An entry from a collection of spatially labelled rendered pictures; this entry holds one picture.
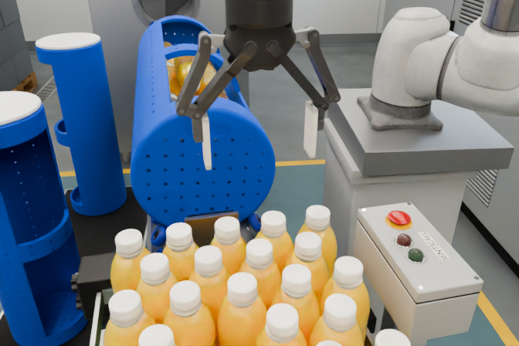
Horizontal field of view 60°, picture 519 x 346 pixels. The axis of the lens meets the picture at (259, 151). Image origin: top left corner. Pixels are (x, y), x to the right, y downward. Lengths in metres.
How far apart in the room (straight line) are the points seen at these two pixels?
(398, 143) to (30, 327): 1.39
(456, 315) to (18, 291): 1.40
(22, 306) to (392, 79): 1.39
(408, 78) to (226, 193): 0.51
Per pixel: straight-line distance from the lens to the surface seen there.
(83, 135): 2.30
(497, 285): 2.48
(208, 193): 0.91
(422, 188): 1.22
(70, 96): 2.23
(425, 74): 1.11
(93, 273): 0.85
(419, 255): 0.70
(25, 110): 1.49
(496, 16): 1.04
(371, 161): 1.07
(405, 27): 1.12
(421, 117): 1.20
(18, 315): 1.84
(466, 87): 1.09
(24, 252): 1.64
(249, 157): 0.88
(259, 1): 0.49
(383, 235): 0.74
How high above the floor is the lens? 1.54
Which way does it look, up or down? 28 degrees down
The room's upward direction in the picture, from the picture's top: straight up
